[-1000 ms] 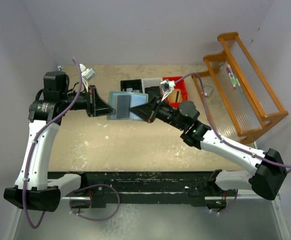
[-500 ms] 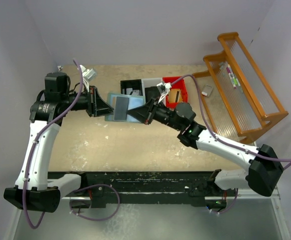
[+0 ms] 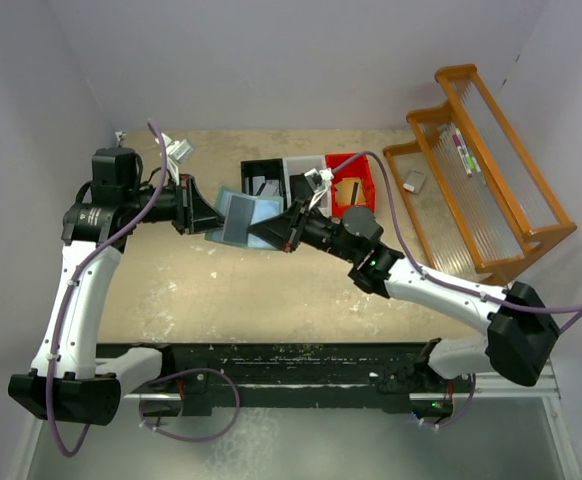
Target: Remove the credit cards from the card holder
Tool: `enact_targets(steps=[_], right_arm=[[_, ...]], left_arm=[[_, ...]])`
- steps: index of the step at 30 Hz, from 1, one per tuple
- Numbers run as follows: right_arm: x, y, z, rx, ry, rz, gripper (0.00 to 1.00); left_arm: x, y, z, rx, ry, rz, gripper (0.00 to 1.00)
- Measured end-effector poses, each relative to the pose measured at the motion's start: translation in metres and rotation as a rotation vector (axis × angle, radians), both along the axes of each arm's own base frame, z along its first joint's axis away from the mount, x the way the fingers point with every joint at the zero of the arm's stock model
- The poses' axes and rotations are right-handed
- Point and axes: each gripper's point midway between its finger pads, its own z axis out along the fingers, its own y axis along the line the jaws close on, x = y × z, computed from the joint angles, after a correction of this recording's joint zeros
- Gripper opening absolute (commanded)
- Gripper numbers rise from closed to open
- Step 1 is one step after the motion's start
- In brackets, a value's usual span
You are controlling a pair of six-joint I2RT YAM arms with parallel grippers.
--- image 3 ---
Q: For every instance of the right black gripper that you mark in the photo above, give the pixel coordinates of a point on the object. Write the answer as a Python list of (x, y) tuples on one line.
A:
[(282, 230)]

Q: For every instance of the orange packets in bin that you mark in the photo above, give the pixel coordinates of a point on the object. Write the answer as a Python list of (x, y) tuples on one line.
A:
[(338, 197)]

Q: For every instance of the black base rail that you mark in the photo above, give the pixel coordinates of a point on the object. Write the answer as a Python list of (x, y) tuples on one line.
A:
[(390, 377)]

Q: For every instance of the dark grey credit card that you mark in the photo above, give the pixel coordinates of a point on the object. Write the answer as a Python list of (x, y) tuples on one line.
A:
[(238, 219)]

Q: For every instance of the purple marker pen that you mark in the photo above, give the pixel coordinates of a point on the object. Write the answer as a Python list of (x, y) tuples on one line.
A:
[(461, 148)]

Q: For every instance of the green marker pen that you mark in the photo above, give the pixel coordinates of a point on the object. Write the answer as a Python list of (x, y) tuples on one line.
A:
[(474, 169)]

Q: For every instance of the red plastic bin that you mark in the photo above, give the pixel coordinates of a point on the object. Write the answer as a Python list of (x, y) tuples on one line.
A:
[(359, 168)]

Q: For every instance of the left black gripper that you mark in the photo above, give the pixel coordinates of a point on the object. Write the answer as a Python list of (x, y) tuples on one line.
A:
[(193, 213)]

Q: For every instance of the small grey box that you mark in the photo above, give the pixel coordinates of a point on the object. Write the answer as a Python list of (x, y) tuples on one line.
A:
[(414, 181)]

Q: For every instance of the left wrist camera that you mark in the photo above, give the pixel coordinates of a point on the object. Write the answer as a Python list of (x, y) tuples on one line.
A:
[(177, 152)]

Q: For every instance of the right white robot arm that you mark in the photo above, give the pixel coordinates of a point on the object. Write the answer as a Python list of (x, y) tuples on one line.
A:
[(515, 334)]

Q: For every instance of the wooden tiered rack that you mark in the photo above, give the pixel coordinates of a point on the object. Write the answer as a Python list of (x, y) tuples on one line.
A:
[(491, 233)]

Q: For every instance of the grey cards in bin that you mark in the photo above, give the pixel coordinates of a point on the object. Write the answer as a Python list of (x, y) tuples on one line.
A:
[(261, 186)]

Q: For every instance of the black plastic bin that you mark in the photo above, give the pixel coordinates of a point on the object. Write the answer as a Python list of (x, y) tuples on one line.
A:
[(270, 168)]

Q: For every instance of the white plastic bin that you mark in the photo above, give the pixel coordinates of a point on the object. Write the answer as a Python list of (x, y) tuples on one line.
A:
[(299, 165)]

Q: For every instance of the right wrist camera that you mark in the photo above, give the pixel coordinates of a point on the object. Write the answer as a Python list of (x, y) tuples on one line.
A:
[(319, 182)]

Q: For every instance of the gold credit card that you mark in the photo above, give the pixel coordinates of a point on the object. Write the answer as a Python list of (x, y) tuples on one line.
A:
[(352, 193)]

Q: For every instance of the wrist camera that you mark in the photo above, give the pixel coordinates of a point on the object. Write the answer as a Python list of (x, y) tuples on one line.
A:
[(177, 152), (319, 182)]

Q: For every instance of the green leather card holder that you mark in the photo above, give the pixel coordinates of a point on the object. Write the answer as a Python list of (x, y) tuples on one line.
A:
[(265, 208)]

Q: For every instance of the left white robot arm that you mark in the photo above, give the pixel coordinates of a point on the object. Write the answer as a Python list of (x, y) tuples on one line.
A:
[(64, 382)]

